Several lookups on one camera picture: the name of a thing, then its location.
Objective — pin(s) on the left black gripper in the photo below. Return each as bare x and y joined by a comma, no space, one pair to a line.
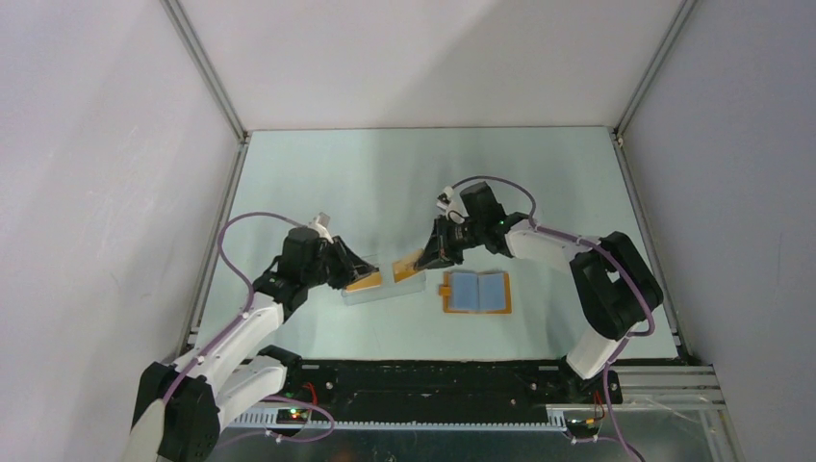
347,261

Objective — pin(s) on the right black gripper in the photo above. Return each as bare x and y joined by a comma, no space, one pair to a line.
434,253

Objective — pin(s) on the gold credit card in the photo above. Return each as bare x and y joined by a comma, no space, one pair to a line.
371,281
405,267

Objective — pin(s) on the clear plastic card box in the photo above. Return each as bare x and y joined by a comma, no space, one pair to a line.
389,288

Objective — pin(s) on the orange card holder wallet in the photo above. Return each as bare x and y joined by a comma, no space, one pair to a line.
476,293

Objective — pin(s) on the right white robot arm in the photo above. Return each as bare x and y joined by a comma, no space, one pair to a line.
616,289

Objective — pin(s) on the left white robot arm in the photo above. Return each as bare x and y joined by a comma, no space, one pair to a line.
183,407

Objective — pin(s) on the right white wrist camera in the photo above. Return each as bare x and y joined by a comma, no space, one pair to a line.
449,205

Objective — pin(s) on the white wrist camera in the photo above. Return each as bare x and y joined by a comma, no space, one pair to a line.
449,205
320,224

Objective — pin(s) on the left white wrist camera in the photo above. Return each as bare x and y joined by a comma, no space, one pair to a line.
320,224

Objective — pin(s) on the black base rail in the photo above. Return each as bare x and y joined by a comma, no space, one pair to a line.
519,391

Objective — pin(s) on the left aluminium frame post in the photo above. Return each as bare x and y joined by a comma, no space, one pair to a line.
181,21

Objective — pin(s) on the aluminium frame post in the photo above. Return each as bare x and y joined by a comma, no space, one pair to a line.
634,164
181,21

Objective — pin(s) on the grey slotted cable duct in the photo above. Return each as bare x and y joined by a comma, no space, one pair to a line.
283,418

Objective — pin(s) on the right aluminium frame post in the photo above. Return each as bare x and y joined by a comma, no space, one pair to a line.
634,164

